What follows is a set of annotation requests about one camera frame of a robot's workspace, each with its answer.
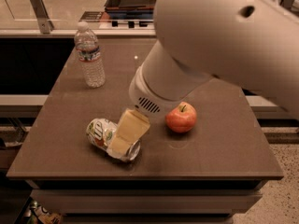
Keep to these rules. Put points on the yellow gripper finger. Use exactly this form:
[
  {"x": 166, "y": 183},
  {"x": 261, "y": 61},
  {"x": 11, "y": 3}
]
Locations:
[{"x": 131, "y": 127}]

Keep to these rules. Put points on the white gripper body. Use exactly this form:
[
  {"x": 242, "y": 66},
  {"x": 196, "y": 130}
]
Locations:
[{"x": 144, "y": 99}]

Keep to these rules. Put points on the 7up soda can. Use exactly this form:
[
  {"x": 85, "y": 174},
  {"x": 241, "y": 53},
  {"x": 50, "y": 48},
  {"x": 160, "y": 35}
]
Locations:
[{"x": 100, "y": 133}]

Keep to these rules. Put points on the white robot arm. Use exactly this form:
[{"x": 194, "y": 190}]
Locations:
[{"x": 250, "y": 43}]

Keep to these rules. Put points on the red apple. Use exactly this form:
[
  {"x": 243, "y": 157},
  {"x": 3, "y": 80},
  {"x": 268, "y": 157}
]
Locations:
[{"x": 182, "y": 118}]

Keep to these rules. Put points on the clear plastic water bottle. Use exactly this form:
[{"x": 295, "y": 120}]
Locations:
[{"x": 89, "y": 55}]

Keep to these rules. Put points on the glass barrier panel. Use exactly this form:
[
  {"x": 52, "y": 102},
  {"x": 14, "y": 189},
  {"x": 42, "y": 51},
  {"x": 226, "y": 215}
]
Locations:
[{"x": 17, "y": 18}]

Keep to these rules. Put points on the snack items under table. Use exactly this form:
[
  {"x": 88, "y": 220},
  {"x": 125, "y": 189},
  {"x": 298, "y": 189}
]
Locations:
[{"x": 38, "y": 214}]

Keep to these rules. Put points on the left metal glass bracket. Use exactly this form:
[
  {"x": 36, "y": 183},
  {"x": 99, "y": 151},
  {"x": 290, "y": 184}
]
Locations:
[{"x": 43, "y": 20}]

